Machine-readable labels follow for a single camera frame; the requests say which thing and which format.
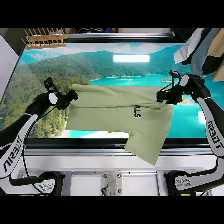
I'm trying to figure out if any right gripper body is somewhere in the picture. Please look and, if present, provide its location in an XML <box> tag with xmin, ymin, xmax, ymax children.
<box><xmin>155</xmin><ymin>85</ymin><xmax>184</xmax><ymax>105</ymax></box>

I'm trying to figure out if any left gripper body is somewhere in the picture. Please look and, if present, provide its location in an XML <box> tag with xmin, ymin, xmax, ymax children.
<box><xmin>56</xmin><ymin>89</ymin><xmax>80</xmax><ymax>111</ymax></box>

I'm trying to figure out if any olive green T-shirt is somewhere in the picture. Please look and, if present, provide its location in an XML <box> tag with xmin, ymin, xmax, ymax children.
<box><xmin>64</xmin><ymin>83</ymin><xmax>175</xmax><ymax>167</ymax></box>

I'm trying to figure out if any white garment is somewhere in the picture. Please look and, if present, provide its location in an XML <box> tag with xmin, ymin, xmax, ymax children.
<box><xmin>173</xmin><ymin>28</ymin><xmax>206</xmax><ymax>65</ymax></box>

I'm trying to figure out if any black garment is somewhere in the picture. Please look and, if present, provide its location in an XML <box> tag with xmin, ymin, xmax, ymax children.
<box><xmin>201</xmin><ymin>54</ymin><xmax>224</xmax><ymax>76</ymax></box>

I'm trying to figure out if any grey garment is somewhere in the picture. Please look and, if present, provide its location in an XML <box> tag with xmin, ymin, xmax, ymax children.
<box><xmin>191</xmin><ymin>28</ymin><xmax>222</xmax><ymax>76</ymax></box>

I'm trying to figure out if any wooden rack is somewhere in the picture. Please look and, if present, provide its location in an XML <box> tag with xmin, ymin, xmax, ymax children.
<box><xmin>21</xmin><ymin>28</ymin><xmax>69</xmax><ymax>51</ymax></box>

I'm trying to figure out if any tan garment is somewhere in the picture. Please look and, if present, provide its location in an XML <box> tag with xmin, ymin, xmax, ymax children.
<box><xmin>207</xmin><ymin>29</ymin><xmax>224</xmax><ymax>83</ymax></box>

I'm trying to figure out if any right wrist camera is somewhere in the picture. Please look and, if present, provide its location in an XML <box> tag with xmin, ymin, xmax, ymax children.
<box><xmin>168</xmin><ymin>69</ymin><xmax>183</xmax><ymax>89</ymax></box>

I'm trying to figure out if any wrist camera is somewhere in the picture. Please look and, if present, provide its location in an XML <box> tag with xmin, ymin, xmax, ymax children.
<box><xmin>43</xmin><ymin>76</ymin><xmax>60</xmax><ymax>95</ymax></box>
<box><xmin>168</xmin><ymin>69</ymin><xmax>183</xmax><ymax>89</ymax></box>

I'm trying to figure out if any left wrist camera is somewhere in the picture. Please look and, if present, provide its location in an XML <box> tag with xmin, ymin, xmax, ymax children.
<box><xmin>43</xmin><ymin>76</ymin><xmax>60</xmax><ymax>95</ymax></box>

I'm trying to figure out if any silver frame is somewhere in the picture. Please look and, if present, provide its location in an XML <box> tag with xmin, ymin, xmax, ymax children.
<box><xmin>0</xmin><ymin>143</ymin><xmax>224</xmax><ymax>197</ymax></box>

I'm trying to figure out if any black cable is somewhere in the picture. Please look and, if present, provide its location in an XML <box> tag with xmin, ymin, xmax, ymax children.
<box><xmin>19</xmin><ymin>139</ymin><xmax>48</xmax><ymax>195</ymax></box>

